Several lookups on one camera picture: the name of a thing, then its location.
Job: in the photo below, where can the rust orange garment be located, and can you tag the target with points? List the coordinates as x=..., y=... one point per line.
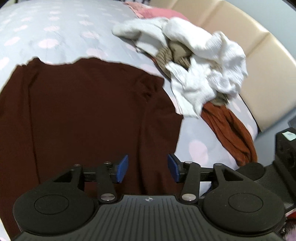
x=231, y=132

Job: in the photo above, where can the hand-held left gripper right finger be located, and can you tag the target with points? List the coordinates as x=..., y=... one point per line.
x=173, y=168

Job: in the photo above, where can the maroon garment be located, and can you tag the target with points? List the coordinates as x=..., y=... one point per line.
x=81, y=111

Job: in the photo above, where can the pink patterned pillow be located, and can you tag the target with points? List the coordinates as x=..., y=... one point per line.
x=136, y=7

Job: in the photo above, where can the tan striped garment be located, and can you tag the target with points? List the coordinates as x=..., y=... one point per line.
x=175, y=54

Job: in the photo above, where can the off-white garment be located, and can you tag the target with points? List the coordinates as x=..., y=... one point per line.
x=136, y=29

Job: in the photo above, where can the beige padded headboard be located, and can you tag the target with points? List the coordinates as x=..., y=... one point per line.
x=266, y=58

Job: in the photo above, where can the white crinkled cloth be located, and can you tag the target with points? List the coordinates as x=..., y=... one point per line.
x=208, y=60

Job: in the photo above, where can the bed with polka dot sheet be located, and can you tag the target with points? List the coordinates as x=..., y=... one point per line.
x=57, y=27

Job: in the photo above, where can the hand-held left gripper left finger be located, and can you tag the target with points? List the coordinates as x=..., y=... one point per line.
x=122, y=168

